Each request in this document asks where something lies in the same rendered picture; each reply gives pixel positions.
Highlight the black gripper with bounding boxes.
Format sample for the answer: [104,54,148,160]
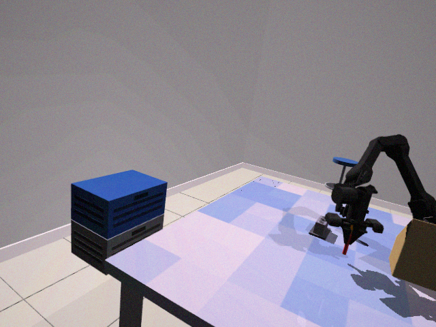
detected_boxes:
[324,204,384,245]

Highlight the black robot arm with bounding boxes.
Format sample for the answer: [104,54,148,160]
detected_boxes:
[331,134,436,224]

